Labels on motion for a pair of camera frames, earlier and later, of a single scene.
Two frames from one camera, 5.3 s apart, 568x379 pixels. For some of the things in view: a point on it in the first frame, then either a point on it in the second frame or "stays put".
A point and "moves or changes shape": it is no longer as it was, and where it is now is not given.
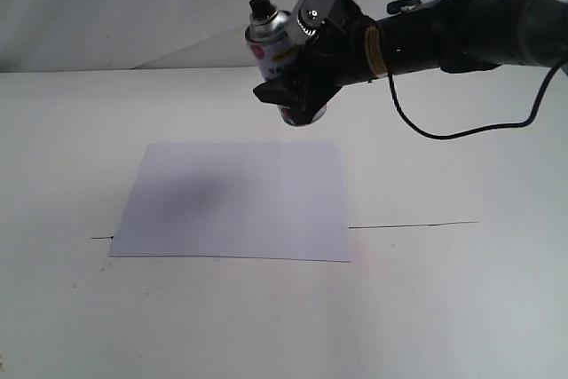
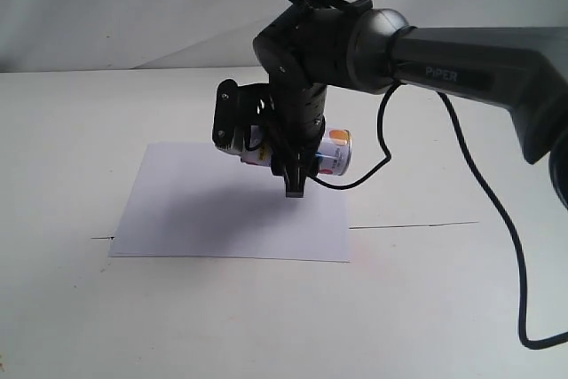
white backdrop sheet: (117, 11) stays put
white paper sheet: (251, 200) stays put
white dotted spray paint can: (269, 40) moves or changes shape
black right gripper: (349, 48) -> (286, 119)
